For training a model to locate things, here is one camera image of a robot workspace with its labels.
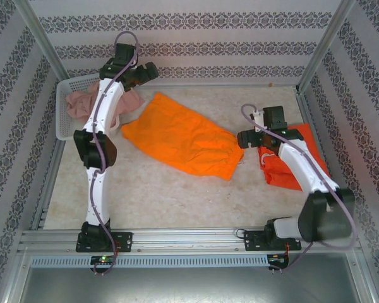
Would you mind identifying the red-orange shorts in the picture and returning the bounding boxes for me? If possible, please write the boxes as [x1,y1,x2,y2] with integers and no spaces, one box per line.
[257,123,332,193]

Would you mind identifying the pink shorts with white drawstring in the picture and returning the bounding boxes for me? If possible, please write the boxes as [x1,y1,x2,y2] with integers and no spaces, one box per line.
[65,83,146,131]

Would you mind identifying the orange shorts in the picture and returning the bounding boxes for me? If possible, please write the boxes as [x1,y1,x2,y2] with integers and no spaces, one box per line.
[121,92,246,181]

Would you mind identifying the white plastic mesh basket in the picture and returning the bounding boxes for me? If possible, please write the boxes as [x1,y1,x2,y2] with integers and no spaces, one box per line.
[56,74,102,142]

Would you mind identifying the grey metal panel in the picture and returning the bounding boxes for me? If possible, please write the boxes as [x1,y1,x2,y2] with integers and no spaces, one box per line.
[6,252,379,303]

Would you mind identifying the aluminium side rail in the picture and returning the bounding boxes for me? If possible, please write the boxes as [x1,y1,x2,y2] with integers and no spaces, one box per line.
[294,86,348,229]
[31,138,66,230]

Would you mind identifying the aluminium back rail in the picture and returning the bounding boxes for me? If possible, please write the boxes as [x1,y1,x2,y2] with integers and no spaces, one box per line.
[145,79,299,90]

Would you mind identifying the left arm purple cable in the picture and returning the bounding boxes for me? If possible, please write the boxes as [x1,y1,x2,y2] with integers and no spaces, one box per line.
[90,30,140,276]

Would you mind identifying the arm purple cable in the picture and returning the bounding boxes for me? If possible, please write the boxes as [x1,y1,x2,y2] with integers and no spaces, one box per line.
[90,30,140,276]
[241,104,358,274]

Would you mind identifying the aluminium frame post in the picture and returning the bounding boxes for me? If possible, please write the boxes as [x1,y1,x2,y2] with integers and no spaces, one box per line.
[17,0,69,83]
[296,0,358,92]

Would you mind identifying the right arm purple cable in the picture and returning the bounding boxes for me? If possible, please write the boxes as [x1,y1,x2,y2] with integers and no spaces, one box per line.
[241,104,358,274]

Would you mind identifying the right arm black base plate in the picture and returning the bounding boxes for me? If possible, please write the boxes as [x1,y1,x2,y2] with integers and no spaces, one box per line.
[243,230,301,253]

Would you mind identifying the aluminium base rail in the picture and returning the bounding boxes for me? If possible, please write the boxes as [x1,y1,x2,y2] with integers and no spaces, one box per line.
[21,227,358,253]

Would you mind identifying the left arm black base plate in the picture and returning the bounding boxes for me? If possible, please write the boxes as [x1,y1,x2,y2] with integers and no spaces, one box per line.
[76,232,133,253]

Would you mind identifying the slotted grey cable duct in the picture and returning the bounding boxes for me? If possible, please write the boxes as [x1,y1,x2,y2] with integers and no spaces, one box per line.
[30,254,269,269]

